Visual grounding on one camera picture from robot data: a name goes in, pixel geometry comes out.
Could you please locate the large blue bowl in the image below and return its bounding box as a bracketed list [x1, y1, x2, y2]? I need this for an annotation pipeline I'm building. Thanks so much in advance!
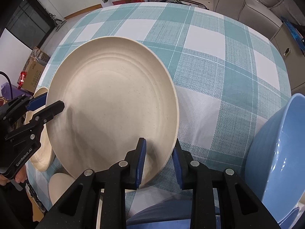
[245, 93, 304, 222]

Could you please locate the small beige plate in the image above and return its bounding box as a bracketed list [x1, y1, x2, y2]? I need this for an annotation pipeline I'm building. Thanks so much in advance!
[49, 173, 75, 205]

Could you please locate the teal white checked tablecloth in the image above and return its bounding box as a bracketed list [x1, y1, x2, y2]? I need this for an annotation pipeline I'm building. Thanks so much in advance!
[25, 2, 293, 220]

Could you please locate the beige sofa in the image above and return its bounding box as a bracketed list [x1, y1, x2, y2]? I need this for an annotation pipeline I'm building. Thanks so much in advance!
[213, 0, 304, 39]

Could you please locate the person's hand on trigger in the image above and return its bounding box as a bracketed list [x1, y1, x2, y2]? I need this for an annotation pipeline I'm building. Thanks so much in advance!
[0, 165, 27, 187]

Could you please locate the cardboard box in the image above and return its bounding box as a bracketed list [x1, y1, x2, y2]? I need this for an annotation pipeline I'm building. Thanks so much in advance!
[18, 47, 50, 93]

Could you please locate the large beige plate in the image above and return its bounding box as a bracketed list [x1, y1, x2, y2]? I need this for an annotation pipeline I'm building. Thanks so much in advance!
[47, 36, 179, 185]

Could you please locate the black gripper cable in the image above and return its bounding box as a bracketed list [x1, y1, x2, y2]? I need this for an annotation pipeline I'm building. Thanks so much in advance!
[0, 71, 14, 101]

